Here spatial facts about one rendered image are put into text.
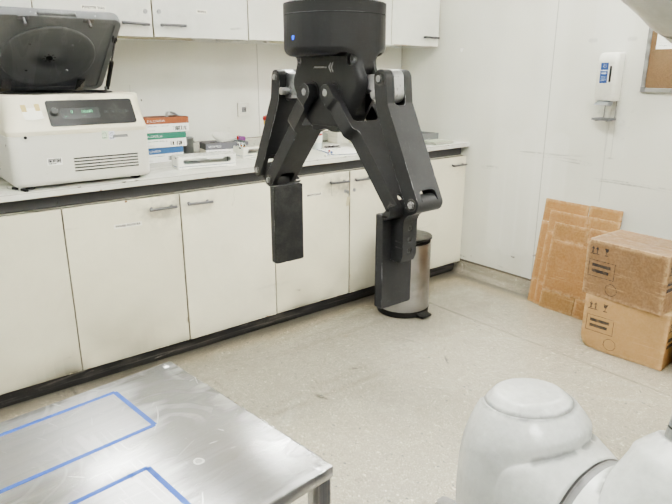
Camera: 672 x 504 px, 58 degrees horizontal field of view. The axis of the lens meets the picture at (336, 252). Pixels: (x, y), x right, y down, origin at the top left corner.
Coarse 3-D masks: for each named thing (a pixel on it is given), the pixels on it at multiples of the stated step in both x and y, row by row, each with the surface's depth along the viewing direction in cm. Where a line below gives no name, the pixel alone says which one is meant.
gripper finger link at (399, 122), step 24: (384, 72) 39; (408, 72) 41; (384, 96) 40; (408, 96) 41; (384, 120) 40; (408, 120) 40; (408, 144) 40; (408, 168) 39; (432, 168) 41; (408, 192) 40; (432, 192) 41
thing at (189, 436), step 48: (144, 384) 107; (192, 384) 107; (0, 432) 92; (48, 432) 92; (96, 432) 92; (144, 432) 92; (192, 432) 92; (240, 432) 92; (0, 480) 82; (48, 480) 82; (96, 480) 82; (144, 480) 82; (192, 480) 82; (240, 480) 82; (288, 480) 82
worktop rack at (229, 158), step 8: (208, 152) 299; (216, 152) 299; (224, 152) 299; (232, 152) 298; (176, 160) 283; (200, 160) 298; (208, 160) 300; (216, 160) 302; (224, 160) 305; (232, 160) 297; (176, 168) 285; (184, 168) 285; (192, 168) 287
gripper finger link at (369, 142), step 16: (336, 96) 43; (336, 112) 43; (368, 112) 45; (352, 128) 42; (368, 128) 43; (368, 144) 42; (384, 144) 43; (368, 160) 42; (384, 160) 42; (384, 176) 41; (384, 192) 41; (400, 192) 41; (400, 208) 41
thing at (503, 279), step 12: (456, 264) 422; (468, 264) 413; (480, 264) 405; (468, 276) 411; (480, 276) 406; (492, 276) 399; (504, 276) 391; (516, 276) 383; (516, 288) 385; (528, 288) 378
